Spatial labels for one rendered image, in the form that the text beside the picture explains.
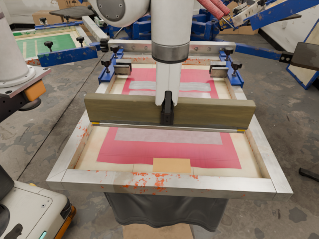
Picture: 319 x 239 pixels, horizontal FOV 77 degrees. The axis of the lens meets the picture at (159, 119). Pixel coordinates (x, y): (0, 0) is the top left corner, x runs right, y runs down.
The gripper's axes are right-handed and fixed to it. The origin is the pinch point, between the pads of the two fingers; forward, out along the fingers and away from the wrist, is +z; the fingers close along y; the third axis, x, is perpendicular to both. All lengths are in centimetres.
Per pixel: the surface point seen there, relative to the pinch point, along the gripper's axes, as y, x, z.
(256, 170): 5.6, 25.0, 14.3
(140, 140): -4.0, -8.2, 14.6
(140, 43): -68, -16, 7
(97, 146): -0.8, -21.0, 14.7
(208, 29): -107, 26, 9
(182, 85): -38.2, 6.1, 14.0
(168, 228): -16, 4, 108
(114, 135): -5.7, -16.8, 14.7
